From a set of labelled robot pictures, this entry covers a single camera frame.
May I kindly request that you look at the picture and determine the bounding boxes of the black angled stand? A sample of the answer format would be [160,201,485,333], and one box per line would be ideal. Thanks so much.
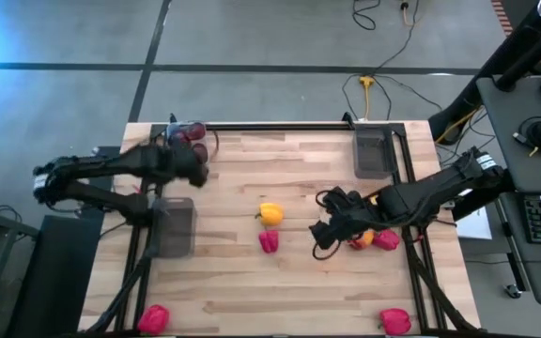
[427,0,541,142]

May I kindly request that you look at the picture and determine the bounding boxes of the red and yellow apple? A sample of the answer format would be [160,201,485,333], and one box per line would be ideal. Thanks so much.
[348,229,375,252]

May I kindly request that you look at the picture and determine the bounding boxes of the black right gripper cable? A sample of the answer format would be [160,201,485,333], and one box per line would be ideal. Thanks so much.
[311,190,345,262]

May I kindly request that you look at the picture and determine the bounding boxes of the clear plastic bin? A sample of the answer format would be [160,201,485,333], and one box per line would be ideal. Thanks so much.
[162,119,210,175]

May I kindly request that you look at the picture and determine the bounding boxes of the yellow desk cable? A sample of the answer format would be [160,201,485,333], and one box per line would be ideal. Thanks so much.
[434,107,483,145]

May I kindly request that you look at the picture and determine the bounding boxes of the dark grey plastic bin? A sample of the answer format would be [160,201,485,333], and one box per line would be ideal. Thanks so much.
[352,124,396,180]

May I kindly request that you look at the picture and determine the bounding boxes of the dark side table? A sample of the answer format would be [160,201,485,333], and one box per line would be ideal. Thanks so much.
[0,204,40,338]

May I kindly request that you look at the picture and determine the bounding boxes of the clear bin left edge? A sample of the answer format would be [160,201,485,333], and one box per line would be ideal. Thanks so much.
[150,196,198,259]

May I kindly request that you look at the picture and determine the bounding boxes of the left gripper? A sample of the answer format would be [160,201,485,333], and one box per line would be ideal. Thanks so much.
[155,143,210,189]

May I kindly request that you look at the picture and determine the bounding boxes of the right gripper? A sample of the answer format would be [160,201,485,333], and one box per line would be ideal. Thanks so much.
[309,186,384,250]

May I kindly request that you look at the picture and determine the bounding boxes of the yellow power plug cord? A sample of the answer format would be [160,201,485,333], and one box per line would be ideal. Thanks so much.
[358,75,375,121]

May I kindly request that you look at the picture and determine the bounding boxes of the long black floor cable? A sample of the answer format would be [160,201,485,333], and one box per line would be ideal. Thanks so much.
[342,0,443,121]

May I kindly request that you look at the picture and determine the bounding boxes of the black aluminium rig frame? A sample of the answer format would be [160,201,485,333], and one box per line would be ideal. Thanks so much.
[85,112,483,338]

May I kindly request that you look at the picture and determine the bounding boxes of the grey desk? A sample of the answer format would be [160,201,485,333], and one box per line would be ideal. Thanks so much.
[475,77,541,306]

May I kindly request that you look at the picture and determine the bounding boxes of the yellow cable with black plug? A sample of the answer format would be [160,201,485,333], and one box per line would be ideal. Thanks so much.
[400,1,417,27]

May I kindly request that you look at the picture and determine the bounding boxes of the white paper sheet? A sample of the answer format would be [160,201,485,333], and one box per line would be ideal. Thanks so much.
[456,187,493,240]

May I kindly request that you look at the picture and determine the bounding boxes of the small red bell pepper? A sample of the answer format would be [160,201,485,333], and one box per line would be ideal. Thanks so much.
[257,229,281,254]

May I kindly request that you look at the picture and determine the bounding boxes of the orange striped floor strip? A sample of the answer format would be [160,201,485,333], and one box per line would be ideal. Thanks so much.
[490,0,514,37]

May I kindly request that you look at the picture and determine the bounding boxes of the coiled black floor cable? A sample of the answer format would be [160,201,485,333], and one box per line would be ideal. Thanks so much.
[350,0,382,32]

